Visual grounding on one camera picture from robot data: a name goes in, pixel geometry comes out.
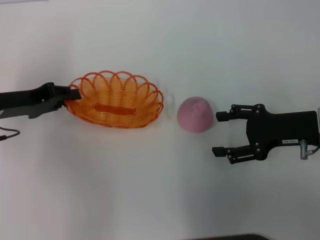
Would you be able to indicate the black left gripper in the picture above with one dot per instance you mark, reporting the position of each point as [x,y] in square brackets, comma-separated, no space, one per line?
[22,102]

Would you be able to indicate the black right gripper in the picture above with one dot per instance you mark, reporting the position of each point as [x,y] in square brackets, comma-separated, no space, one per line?
[280,127]

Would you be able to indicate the pink peach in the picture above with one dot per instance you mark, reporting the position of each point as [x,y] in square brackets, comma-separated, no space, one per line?
[195,115]

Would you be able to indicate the orange woven plastic basket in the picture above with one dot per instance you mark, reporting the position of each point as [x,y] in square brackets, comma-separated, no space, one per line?
[115,110]

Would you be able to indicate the dark robot torso edge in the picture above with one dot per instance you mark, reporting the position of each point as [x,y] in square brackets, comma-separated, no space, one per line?
[232,237]

